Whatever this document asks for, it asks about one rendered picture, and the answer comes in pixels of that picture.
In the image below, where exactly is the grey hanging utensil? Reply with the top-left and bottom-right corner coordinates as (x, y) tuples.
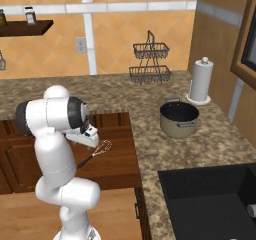
(0, 49), (7, 72)

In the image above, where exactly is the wooden framed wall cabinet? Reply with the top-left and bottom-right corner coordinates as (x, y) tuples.
(229, 0), (256, 92)

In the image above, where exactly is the grey wall outlet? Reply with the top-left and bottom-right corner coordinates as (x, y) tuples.
(75, 36), (88, 55)

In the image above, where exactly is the white paper towel roll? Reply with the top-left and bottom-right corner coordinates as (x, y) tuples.
(185, 56), (215, 106)

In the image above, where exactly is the dark green spice jar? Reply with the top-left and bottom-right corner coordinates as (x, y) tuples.
(0, 8), (8, 27)

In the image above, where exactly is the beige pot with black interior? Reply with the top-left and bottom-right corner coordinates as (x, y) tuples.
(159, 95), (201, 140)

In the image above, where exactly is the dark wooden wall shelf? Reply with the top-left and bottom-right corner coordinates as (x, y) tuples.
(0, 19), (55, 38)

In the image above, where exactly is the whisk with black handle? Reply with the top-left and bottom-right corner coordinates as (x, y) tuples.
(77, 139), (113, 169)

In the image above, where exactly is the brown wooden cabinet run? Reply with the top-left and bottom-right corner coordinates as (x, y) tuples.
(0, 117), (44, 196)

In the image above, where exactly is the black cabinet handle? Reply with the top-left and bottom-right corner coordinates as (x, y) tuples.
(134, 202), (141, 220)

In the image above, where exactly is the black sink basin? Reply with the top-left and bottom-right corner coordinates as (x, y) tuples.
(157, 162), (256, 240)

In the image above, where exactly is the black two-tier wire basket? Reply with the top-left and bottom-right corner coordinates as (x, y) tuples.
(128, 29), (172, 86)

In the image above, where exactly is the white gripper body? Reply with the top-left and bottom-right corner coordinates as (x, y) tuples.
(65, 129), (100, 149)

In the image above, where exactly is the white spice jar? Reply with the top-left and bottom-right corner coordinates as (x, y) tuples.
(24, 6), (37, 26)

